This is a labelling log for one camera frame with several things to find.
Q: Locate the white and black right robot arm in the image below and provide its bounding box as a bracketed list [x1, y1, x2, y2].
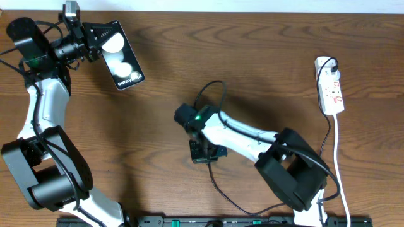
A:
[174, 103, 329, 226]

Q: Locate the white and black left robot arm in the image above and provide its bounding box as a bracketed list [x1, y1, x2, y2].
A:
[1, 15, 133, 226]

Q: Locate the white USB charger plug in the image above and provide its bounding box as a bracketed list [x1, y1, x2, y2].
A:
[322, 59, 340, 81]

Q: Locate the white power strip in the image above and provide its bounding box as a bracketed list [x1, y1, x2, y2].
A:
[314, 56, 345, 115]

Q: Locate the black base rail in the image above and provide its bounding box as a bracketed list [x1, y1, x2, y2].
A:
[56, 216, 373, 227]

